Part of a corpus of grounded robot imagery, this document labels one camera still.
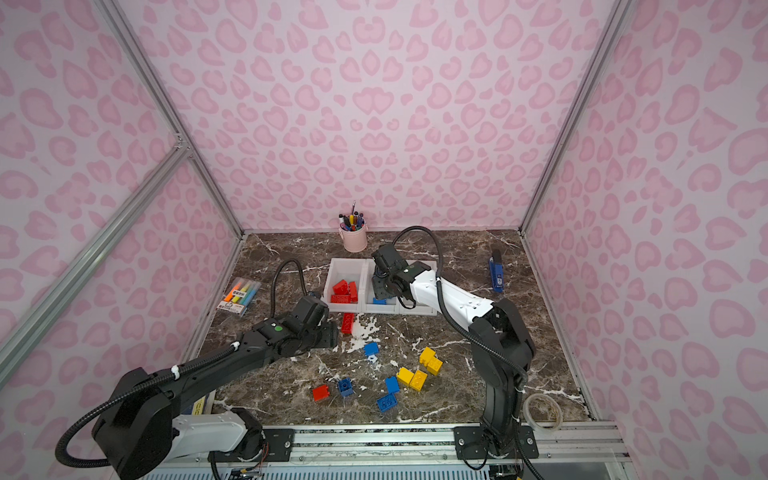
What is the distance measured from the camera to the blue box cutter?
40.4 inches

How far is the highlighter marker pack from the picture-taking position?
1.00 metres

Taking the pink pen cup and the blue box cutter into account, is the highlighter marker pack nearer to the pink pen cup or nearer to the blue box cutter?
the pink pen cup

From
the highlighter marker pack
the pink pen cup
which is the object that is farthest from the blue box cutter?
the highlighter marker pack

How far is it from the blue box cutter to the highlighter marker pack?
0.82m
